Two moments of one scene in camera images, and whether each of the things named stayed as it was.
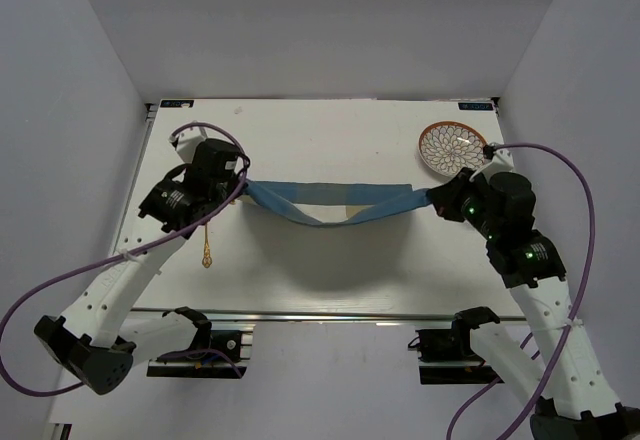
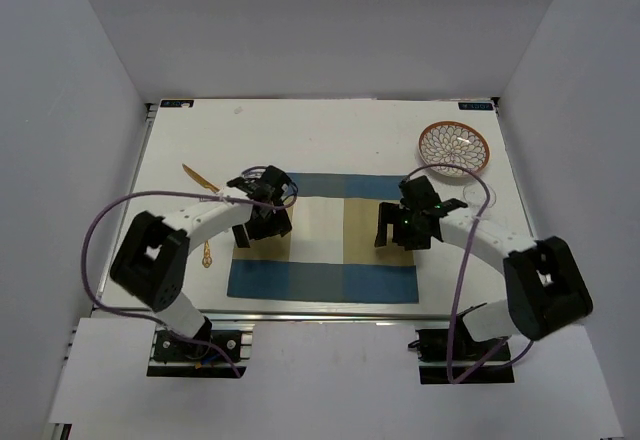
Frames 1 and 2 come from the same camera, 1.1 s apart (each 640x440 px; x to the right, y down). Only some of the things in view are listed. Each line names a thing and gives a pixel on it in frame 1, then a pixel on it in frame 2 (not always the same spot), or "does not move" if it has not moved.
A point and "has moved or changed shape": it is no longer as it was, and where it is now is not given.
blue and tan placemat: (362, 201) has moved or changed shape
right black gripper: (446, 196) -> (391, 213)
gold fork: (206, 260) does not move
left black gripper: (233, 179) -> (278, 224)
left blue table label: (177, 103) does not move
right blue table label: (475, 106) does not move
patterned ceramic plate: (448, 147) does not move
